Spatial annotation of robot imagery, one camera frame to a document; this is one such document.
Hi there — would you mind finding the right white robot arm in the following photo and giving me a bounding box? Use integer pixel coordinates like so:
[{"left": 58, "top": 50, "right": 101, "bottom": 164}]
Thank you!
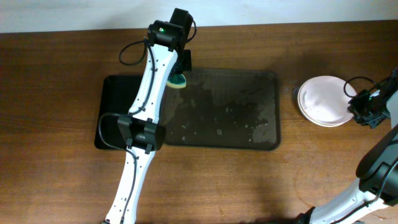
[{"left": 294, "top": 70, "right": 397, "bottom": 224}]

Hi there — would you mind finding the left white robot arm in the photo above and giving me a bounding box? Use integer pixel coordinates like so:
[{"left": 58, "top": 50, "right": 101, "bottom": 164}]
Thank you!
[{"left": 104, "top": 8, "right": 197, "bottom": 224}]

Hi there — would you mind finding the green and yellow sponge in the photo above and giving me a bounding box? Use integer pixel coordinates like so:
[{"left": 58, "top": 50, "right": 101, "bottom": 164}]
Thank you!
[{"left": 166, "top": 73, "right": 187, "bottom": 89}]

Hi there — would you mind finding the brown serving tray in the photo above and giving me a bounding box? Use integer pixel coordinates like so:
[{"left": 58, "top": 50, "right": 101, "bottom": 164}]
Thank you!
[{"left": 160, "top": 68, "right": 281, "bottom": 151}]

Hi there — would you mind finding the pinkish white plate top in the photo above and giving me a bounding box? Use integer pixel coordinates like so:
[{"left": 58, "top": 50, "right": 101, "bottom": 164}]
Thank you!
[{"left": 299, "top": 76, "right": 356, "bottom": 123}]

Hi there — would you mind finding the black plastic sponge tray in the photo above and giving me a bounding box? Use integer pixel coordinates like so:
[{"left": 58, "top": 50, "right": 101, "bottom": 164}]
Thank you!
[{"left": 94, "top": 74, "right": 162, "bottom": 151}]

